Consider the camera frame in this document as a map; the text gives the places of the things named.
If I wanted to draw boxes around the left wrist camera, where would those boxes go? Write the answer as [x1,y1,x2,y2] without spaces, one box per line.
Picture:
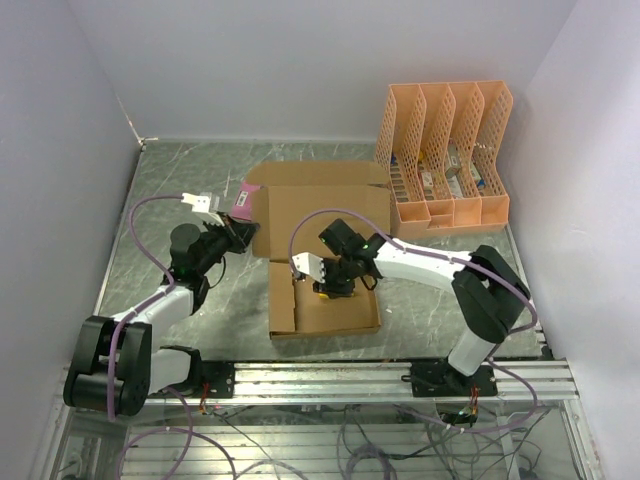
[181,192,223,225]

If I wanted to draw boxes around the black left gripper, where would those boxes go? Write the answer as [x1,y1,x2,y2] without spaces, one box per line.
[196,212,260,275]

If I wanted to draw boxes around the brown cardboard box sheet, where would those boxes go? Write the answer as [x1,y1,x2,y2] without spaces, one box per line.
[246,160,391,340]

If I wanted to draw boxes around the aluminium frame rail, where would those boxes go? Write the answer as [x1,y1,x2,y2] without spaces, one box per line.
[29,357,606,480]

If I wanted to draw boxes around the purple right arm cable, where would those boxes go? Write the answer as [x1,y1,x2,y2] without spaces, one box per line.
[288,208,541,436]

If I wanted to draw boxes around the orange plastic file rack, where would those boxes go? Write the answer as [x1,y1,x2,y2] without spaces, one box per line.
[374,80,514,240]

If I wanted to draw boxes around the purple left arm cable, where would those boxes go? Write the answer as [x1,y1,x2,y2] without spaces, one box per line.
[107,194,236,480]

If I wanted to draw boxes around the loose cables under frame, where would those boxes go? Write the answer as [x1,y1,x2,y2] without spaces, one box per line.
[199,399,551,480]

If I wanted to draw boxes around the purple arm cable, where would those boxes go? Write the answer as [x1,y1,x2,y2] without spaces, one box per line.
[107,194,236,480]
[288,208,541,436]

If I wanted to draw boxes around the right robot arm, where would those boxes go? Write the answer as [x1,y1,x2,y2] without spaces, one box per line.
[292,219,530,399]

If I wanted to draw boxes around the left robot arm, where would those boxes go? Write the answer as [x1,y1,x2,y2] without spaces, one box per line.
[63,213,259,417]

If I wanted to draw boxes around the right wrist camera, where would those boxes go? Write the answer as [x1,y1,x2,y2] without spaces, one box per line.
[292,252,326,284]

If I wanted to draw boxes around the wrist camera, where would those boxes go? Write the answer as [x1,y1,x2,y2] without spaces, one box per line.
[292,252,326,284]
[181,192,223,225]

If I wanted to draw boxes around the pink book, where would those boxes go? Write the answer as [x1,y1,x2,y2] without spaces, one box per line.
[230,182,261,222]

